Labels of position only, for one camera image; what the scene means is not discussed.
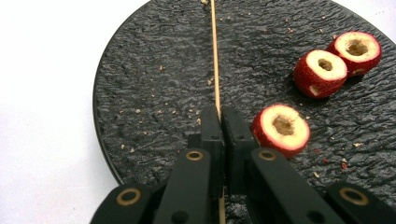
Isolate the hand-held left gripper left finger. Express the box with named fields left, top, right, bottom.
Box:
left=186, top=105, right=226, bottom=200

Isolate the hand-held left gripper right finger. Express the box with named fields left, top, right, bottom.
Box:
left=220, top=105, right=260, bottom=200

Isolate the round black textured plate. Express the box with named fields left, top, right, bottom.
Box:
left=92, top=0, right=396, bottom=224

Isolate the thin wooden skewer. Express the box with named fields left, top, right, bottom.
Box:
left=209, top=0, right=227, bottom=224

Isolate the cored red hawthorn fruit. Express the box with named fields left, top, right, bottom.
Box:
left=250, top=103, right=312, bottom=160
left=292, top=49, right=349, bottom=100
left=325, top=30, right=383, bottom=78

